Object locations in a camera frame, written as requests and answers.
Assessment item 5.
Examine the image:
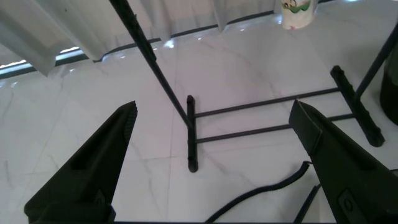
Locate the cream printed garment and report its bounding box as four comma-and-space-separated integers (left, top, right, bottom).
281, 0, 320, 31

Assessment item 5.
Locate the white curtain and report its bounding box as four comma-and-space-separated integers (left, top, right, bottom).
0, 0, 282, 77

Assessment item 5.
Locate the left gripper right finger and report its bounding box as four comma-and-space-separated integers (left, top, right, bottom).
288, 99, 398, 223

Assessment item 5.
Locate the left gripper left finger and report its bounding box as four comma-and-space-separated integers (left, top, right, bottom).
24, 100, 139, 223

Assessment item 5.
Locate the black clothes rack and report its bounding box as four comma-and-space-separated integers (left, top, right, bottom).
108, 0, 398, 174

